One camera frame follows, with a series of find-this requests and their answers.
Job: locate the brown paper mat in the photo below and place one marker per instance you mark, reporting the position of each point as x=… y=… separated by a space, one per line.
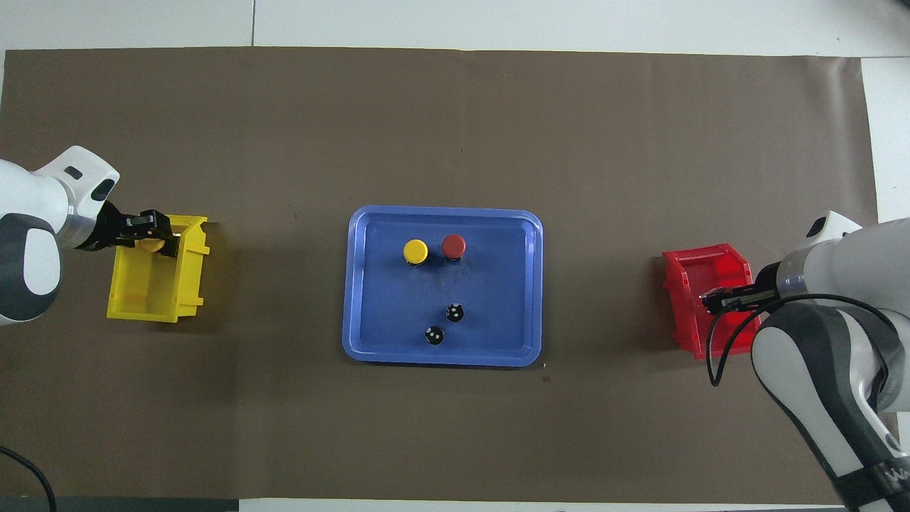
x=455 y=114

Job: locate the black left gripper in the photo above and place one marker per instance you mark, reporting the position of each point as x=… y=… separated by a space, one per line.
x=114 y=231

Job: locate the yellow push button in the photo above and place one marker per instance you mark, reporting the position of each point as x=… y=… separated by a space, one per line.
x=151 y=246
x=415 y=250

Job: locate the red push button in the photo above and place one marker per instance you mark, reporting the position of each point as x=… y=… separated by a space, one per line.
x=453 y=245

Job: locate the black cylindrical capacitor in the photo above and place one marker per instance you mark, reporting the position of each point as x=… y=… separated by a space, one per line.
x=455 y=312
x=434 y=336

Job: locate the red plastic bin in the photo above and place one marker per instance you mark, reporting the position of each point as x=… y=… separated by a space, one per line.
x=686 y=284

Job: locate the blue plastic tray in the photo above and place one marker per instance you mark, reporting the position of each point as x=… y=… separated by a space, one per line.
x=498 y=299

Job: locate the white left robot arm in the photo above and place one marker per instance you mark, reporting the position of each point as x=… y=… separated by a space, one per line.
x=28 y=206

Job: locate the yellow plastic bin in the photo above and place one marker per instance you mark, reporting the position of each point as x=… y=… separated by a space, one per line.
x=142 y=291

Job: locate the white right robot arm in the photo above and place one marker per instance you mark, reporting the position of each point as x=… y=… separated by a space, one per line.
x=853 y=270

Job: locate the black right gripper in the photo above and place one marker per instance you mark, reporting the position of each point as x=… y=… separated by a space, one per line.
x=768 y=284

